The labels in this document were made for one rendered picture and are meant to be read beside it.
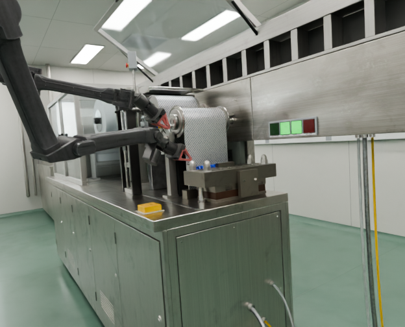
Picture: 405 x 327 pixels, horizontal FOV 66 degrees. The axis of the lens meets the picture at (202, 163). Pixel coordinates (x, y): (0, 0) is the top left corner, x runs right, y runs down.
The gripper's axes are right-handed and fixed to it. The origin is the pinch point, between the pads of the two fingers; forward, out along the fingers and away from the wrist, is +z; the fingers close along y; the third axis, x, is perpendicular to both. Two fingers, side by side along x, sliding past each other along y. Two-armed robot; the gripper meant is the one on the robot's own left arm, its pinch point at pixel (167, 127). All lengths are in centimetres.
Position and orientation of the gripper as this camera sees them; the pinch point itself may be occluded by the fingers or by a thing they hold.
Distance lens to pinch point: 144.7
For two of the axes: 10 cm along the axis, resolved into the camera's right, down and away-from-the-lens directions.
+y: 6.0, 1.2, -7.9
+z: 6.1, 5.8, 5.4
